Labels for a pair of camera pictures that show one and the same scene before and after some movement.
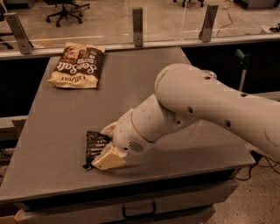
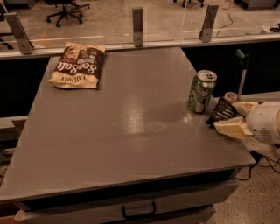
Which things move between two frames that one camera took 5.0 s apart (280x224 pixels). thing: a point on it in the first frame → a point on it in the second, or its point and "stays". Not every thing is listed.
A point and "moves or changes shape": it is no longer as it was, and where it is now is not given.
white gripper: x=127 y=135 → x=264 y=120
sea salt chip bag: x=78 y=66 stays
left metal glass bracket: x=25 y=45 stays
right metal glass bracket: x=206 y=32 stays
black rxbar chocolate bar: x=95 y=143 moves or changes shape
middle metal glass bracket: x=137 y=26 stays
